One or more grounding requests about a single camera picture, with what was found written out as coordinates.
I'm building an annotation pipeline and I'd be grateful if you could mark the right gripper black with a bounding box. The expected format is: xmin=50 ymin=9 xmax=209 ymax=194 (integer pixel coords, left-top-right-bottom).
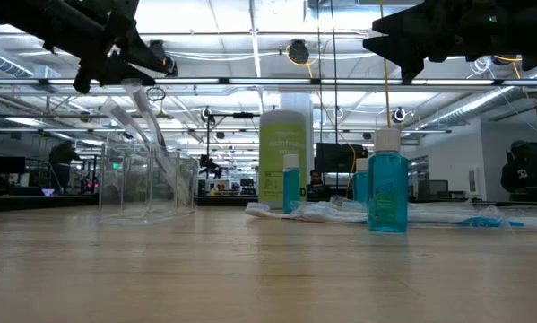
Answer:
xmin=362 ymin=0 xmax=524 ymax=85

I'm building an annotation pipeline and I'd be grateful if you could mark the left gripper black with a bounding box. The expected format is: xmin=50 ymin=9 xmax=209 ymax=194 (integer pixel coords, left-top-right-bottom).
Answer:
xmin=0 ymin=0 xmax=178 ymax=95

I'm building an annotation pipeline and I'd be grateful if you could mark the teal mouthwash bottle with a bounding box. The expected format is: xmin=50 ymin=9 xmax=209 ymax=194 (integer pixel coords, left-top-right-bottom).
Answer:
xmin=352 ymin=157 xmax=370 ymax=203

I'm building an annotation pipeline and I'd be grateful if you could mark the small teal tube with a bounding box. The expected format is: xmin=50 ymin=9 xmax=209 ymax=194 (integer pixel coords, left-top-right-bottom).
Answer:
xmin=366 ymin=128 xmax=410 ymax=234

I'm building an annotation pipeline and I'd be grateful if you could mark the blue toothpaste tube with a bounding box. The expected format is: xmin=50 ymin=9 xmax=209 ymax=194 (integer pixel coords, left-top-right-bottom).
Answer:
xmin=282 ymin=153 xmax=301 ymax=214

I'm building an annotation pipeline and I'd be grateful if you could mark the person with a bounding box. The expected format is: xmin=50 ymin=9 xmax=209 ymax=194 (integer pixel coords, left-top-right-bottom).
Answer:
xmin=48 ymin=141 xmax=81 ymax=195
xmin=306 ymin=169 xmax=334 ymax=202
xmin=499 ymin=139 xmax=537 ymax=194

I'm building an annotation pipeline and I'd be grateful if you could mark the clear acrylic organizer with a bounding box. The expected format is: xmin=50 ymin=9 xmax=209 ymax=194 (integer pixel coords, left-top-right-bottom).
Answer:
xmin=98 ymin=142 xmax=200 ymax=224

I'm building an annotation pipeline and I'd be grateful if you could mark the black monitor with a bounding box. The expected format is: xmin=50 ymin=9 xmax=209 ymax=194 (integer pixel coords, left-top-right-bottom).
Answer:
xmin=315 ymin=142 xmax=368 ymax=174
xmin=0 ymin=155 xmax=27 ymax=175

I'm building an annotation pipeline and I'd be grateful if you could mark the long ceiling light strip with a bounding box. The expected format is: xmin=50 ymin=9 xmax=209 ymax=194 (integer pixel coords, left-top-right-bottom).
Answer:
xmin=0 ymin=77 xmax=537 ymax=87

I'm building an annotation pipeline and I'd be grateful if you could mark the green disinfecting wipes canister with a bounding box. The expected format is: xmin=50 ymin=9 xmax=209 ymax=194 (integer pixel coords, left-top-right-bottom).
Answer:
xmin=257 ymin=109 xmax=308 ymax=210

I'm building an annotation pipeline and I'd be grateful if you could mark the black hanging cable ring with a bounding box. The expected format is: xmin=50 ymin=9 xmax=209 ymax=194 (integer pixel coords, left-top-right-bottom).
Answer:
xmin=144 ymin=85 xmax=167 ymax=102

